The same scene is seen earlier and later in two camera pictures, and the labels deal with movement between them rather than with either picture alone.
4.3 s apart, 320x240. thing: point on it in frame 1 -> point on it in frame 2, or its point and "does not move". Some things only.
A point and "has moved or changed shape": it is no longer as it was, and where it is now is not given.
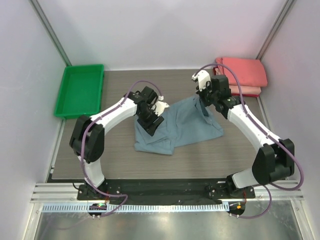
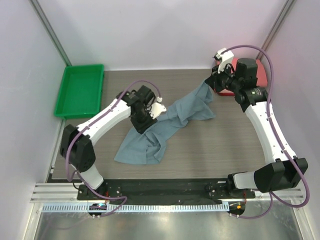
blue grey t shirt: x=185 y=123 has moved or changed shape
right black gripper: x=205 y=96 -> x=214 y=81
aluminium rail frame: x=68 y=192 does not move
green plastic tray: x=81 y=91 does not move
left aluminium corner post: x=50 y=30 does not move
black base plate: x=165 y=189 does not move
